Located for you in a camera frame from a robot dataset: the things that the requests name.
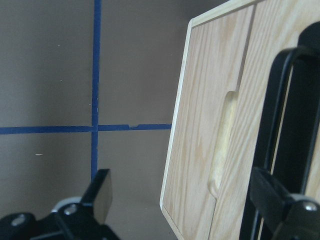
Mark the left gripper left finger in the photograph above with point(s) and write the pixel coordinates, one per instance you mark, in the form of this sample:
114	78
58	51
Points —
75	218

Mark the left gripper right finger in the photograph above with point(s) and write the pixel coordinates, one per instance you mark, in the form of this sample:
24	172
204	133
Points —
288	216

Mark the black metal drawer handle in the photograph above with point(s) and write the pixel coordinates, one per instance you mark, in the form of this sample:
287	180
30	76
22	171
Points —
288	129

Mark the light wooden drawer cabinet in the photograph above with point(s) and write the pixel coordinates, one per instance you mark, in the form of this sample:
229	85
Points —
275	26

